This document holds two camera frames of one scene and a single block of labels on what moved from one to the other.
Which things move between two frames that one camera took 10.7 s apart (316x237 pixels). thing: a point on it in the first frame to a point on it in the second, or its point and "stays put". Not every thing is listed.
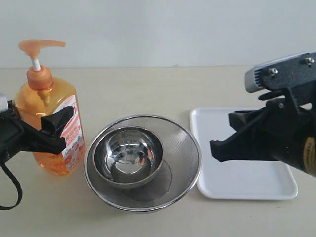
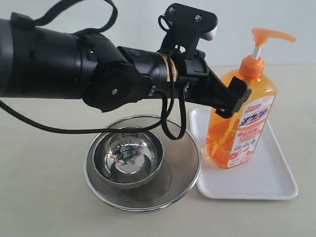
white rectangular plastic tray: (246, 179) stays put
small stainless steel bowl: (126, 157) stays put
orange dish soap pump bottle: (39, 98) to (232, 142)
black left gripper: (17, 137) to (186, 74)
